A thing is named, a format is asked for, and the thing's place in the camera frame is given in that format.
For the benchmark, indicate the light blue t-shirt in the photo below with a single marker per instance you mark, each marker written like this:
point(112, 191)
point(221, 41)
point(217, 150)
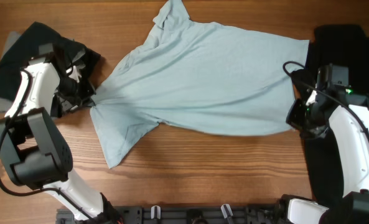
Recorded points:
point(205, 77)

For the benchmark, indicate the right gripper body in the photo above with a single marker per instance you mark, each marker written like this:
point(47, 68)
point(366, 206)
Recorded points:
point(302, 116)

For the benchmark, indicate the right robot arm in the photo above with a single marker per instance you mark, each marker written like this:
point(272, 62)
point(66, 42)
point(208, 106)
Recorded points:
point(334, 126)

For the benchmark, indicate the black shirt at right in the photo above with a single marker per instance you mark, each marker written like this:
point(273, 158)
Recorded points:
point(344, 45)

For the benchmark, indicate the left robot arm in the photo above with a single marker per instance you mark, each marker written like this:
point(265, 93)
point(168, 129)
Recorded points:
point(35, 158)

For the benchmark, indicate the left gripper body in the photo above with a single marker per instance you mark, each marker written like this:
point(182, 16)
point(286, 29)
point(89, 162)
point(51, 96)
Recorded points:
point(73, 95)

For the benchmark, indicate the black folded garment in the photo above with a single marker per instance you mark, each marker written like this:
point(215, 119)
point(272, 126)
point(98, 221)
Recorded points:
point(27, 46)

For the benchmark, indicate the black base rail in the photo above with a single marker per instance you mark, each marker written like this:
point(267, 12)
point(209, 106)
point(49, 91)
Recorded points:
point(185, 215)

